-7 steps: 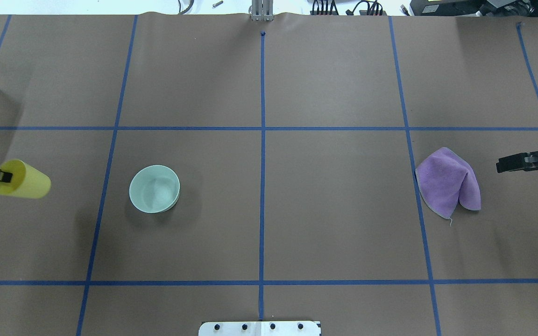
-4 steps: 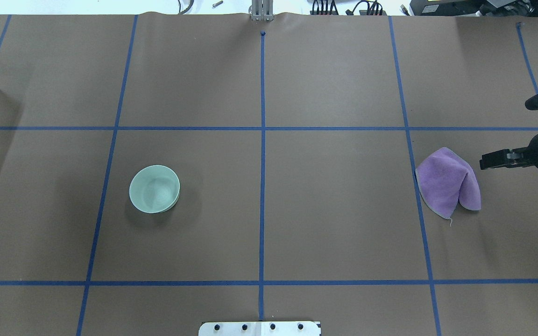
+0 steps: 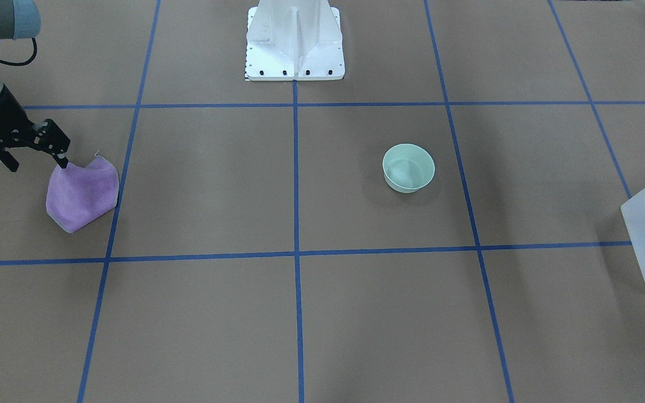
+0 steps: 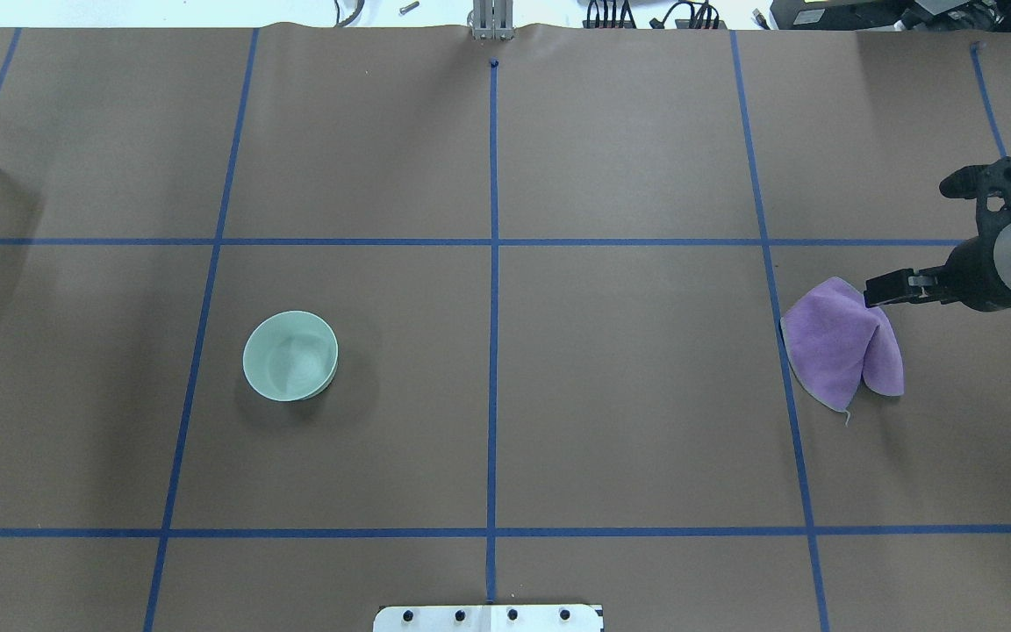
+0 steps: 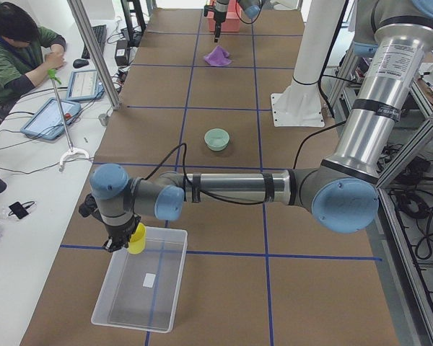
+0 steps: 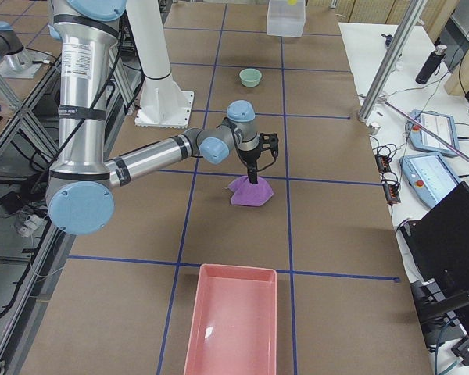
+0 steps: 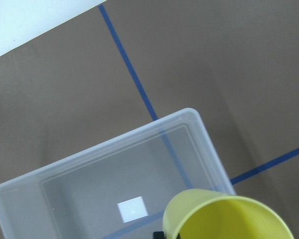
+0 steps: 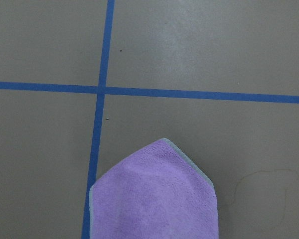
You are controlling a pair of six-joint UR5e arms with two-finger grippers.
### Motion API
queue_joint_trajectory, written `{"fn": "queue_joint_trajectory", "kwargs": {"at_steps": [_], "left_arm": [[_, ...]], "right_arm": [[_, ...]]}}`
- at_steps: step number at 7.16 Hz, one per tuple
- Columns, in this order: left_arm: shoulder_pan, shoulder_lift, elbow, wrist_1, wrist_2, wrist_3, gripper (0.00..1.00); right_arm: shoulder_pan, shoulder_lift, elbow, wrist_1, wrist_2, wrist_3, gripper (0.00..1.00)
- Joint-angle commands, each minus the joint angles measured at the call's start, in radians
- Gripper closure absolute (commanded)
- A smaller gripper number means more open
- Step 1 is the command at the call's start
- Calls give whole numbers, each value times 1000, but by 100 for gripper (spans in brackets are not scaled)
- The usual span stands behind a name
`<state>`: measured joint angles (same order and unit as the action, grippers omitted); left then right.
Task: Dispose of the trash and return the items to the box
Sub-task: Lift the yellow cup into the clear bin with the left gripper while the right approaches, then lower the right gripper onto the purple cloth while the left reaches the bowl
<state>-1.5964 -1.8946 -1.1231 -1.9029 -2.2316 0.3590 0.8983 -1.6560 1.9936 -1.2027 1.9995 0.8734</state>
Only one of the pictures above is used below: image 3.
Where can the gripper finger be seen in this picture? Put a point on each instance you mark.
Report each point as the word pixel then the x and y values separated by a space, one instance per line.
pixel 49 138
pixel 9 161

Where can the purple microfiber cloth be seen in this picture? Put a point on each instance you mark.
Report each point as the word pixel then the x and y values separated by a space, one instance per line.
pixel 77 196

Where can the mint green bowl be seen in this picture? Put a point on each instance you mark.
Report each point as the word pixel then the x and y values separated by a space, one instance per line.
pixel 407 168

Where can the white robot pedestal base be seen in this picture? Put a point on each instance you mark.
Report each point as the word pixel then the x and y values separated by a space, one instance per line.
pixel 294 40

